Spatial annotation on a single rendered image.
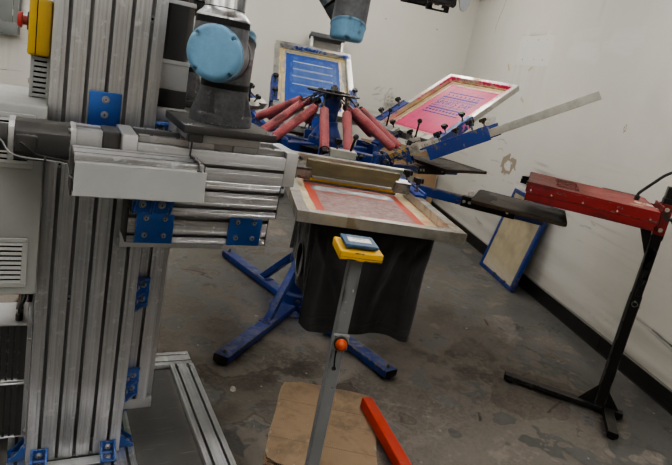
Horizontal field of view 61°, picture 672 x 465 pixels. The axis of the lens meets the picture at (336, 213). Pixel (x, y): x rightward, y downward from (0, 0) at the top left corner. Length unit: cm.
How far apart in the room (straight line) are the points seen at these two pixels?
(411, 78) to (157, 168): 564
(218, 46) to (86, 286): 76
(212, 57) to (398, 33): 552
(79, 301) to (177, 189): 53
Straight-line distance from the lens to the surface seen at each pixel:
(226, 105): 138
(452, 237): 195
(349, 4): 126
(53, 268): 165
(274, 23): 647
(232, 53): 123
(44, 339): 172
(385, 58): 665
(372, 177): 243
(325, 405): 189
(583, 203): 283
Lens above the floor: 144
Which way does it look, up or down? 14 degrees down
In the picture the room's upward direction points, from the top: 11 degrees clockwise
